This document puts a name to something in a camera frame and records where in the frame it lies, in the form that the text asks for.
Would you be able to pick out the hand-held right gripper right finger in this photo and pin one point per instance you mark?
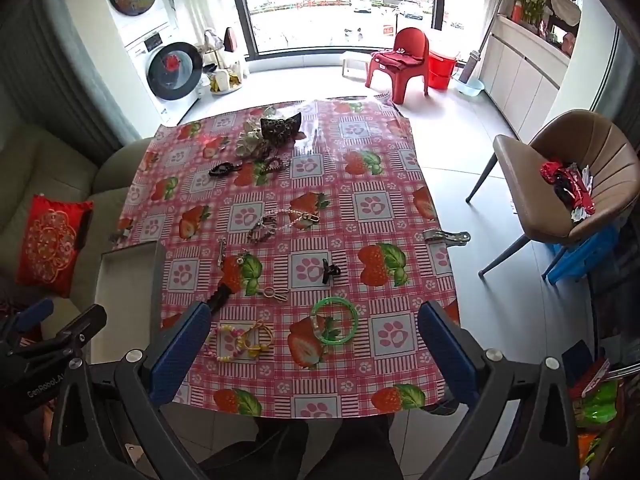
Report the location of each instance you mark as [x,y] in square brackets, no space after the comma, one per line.
[450,355]

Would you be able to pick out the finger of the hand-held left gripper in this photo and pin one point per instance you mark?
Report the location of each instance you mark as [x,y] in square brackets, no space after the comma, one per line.
[35,312]
[82,326]

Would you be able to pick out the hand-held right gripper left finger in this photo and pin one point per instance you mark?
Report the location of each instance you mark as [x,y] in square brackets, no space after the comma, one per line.
[182,347]

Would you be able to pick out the white rectangular box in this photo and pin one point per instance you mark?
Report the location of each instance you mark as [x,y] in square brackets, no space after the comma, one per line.
[127,290]

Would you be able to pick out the black toothed hair clip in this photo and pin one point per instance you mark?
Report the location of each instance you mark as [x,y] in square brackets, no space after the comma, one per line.
[219,298]

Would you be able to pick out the green plastic bangle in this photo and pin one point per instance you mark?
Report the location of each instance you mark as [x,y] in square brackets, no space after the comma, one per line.
[354,321]

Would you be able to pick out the small black hair claw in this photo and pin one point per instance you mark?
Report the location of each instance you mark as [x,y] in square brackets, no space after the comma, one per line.
[327,271]

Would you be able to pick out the red embroidered cushion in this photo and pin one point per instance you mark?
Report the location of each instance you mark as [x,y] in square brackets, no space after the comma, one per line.
[50,245]

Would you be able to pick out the metal table clamp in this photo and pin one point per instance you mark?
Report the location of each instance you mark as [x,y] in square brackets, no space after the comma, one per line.
[121,236]
[440,236]

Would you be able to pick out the gold hair clip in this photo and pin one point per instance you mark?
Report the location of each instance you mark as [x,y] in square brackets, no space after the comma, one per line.
[270,291]

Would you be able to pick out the key shaped metal pin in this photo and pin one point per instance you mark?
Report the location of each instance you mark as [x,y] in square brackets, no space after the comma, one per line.
[220,250]

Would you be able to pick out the beige sofa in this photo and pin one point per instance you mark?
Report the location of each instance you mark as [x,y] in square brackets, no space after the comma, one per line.
[40,170]

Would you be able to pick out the green snack packet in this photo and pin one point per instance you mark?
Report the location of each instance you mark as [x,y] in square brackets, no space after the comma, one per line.
[597,405]

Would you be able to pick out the orange snack packet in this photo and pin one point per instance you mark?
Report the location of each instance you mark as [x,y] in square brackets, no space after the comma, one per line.
[587,450]

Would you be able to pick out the blue plastic stool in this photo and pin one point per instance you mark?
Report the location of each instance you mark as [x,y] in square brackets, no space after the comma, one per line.
[585,255]

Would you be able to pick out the red and black bundle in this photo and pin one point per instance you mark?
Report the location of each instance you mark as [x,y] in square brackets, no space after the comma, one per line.
[567,185]

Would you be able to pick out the strawberry print tablecloth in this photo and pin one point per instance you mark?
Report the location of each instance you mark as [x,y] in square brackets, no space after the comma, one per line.
[325,185]

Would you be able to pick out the beige scrunchie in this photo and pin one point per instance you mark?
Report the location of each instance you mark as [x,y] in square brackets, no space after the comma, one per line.
[250,137]

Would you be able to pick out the cardboard box with items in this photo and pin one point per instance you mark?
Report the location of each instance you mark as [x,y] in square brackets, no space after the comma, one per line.
[575,145]

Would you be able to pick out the light blue basin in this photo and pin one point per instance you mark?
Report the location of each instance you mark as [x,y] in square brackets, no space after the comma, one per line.
[470,89]

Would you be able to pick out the white storage rack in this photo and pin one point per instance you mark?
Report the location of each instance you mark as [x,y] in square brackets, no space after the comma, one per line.
[225,72]

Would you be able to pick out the red bucket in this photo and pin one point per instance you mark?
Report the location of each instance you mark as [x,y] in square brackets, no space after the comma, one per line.
[442,70]

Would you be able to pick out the flat mop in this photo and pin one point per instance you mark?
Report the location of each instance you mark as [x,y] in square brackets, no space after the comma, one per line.
[470,67]

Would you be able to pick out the white cabinet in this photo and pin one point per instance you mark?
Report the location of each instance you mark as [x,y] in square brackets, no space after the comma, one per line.
[520,75]

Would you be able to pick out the red cloth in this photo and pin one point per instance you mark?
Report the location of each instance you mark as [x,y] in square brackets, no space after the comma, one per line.
[400,59]

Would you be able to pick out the white step stool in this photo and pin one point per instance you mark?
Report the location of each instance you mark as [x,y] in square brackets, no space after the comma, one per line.
[356,62]

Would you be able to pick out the red plastic chair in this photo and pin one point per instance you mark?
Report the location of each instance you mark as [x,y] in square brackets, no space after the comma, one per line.
[412,42]

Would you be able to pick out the yellow flowers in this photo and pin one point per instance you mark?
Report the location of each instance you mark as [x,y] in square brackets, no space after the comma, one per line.
[530,2]

